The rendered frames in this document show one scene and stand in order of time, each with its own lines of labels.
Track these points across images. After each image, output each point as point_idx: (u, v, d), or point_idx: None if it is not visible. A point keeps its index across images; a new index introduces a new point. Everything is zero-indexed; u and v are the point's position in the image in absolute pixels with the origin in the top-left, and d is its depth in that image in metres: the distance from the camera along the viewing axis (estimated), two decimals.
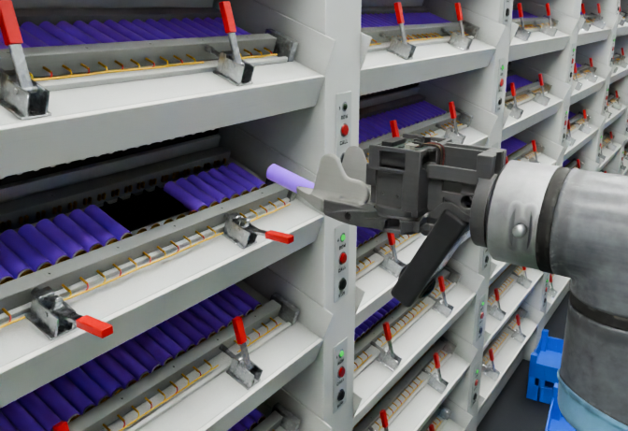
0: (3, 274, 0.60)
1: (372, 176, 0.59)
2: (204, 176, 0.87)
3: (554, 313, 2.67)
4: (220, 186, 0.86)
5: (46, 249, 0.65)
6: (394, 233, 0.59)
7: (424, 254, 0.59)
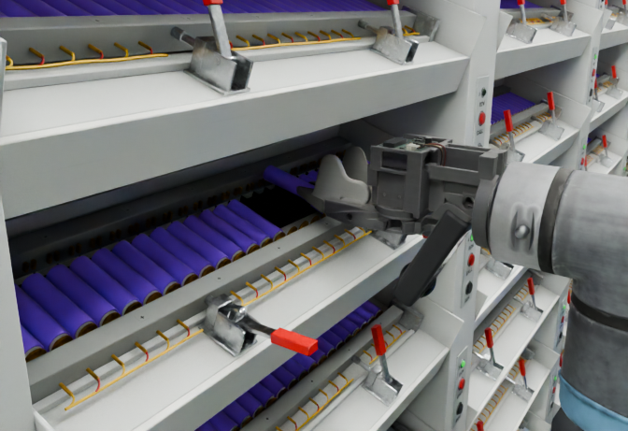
0: (170, 280, 0.51)
1: (373, 177, 0.59)
2: None
3: None
4: None
5: (204, 250, 0.56)
6: (396, 234, 0.59)
7: (425, 254, 0.60)
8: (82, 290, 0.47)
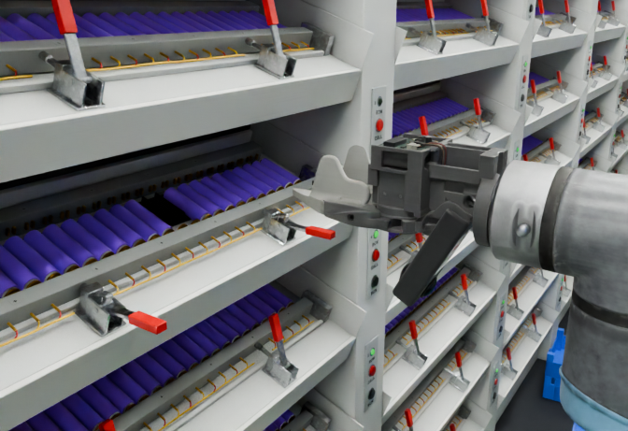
0: (50, 269, 0.58)
1: (374, 176, 0.59)
2: (238, 171, 0.86)
3: (567, 312, 2.65)
4: (255, 181, 0.85)
5: (90, 244, 0.64)
6: (396, 233, 0.59)
7: (426, 253, 0.60)
8: None
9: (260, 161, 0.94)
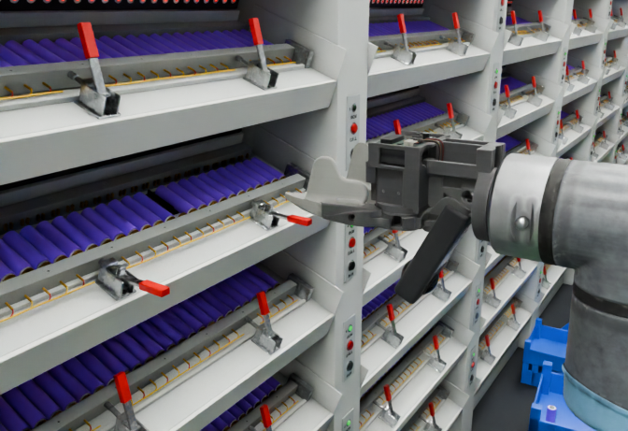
0: (75, 248, 0.72)
1: (372, 174, 0.59)
2: (231, 168, 1.00)
3: (549, 305, 2.79)
4: (245, 178, 0.98)
5: (106, 228, 0.77)
6: (396, 230, 0.59)
7: (427, 251, 0.60)
8: (8, 252, 0.68)
9: (250, 160, 1.07)
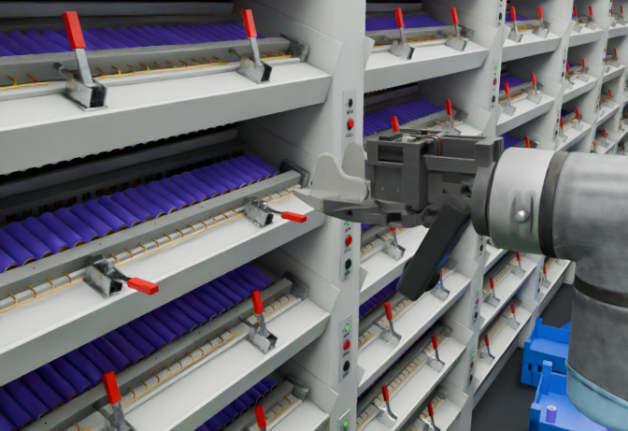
0: (62, 244, 0.70)
1: (371, 171, 0.59)
2: (224, 165, 0.98)
3: (549, 304, 2.77)
4: (239, 174, 0.97)
5: (94, 224, 0.75)
6: (396, 227, 0.59)
7: (427, 247, 0.59)
8: None
9: (245, 156, 1.05)
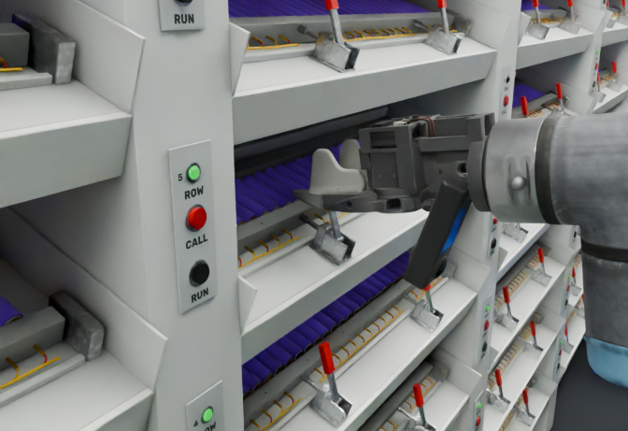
0: (276, 204, 0.70)
1: (365, 160, 0.59)
2: None
3: None
4: None
5: (293, 187, 0.75)
6: (396, 213, 0.59)
7: (430, 231, 0.59)
8: None
9: None
